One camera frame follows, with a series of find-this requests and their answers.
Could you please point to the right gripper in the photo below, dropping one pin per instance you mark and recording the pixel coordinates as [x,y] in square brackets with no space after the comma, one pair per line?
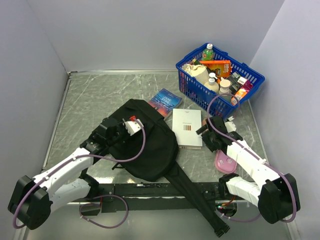
[209,144]

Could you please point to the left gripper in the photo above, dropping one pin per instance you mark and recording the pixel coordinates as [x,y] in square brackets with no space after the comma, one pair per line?
[120,124]

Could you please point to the black backpack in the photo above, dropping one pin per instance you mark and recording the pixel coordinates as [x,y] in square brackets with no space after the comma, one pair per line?
[151,154]

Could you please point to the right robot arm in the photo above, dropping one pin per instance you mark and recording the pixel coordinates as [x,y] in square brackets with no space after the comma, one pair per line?
[274,194]

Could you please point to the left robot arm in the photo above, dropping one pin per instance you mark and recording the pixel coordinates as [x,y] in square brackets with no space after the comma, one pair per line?
[35,198]

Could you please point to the pink pencil case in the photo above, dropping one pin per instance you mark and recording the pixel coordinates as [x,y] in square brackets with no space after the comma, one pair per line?
[224,163]

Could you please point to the white notebook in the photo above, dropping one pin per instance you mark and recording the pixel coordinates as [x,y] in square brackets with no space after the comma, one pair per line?
[185,123]

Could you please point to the orange small carton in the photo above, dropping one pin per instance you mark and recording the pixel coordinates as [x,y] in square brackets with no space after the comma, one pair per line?
[242,92]

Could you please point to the beige lidded bottle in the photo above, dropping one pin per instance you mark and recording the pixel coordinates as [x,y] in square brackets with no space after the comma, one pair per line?
[224,89]

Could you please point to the cream pump bottle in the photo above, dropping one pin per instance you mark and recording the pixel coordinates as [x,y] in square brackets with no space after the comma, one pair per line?
[212,84]

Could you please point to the Jane Eyre paperback book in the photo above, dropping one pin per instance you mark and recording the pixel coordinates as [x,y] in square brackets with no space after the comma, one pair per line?
[164,102]

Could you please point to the black box with barcode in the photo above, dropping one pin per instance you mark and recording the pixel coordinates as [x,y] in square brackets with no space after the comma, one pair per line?
[236,82]

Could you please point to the blue plastic basket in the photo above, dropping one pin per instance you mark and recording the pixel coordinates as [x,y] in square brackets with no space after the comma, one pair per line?
[202,96]

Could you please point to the magenta small box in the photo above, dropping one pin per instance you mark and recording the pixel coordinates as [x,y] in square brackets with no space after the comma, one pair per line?
[247,85]

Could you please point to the beige cloth pouch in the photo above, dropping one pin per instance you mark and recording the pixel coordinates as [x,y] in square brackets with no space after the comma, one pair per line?
[199,72]

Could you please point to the orange snack box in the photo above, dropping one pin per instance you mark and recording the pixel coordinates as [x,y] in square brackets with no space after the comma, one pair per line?
[221,68]

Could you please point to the green drink bottle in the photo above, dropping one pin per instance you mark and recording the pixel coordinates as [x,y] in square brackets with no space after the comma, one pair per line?
[208,53]

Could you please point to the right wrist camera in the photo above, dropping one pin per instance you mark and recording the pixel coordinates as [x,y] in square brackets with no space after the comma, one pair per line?
[230,125]

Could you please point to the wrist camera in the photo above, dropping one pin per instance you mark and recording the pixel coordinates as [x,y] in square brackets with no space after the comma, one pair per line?
[230,125]
[133,125]

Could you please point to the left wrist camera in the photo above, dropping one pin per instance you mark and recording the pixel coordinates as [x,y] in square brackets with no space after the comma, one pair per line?
[133,125]

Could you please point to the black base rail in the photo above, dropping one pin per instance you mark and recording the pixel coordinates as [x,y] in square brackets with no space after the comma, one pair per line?
[162,196]

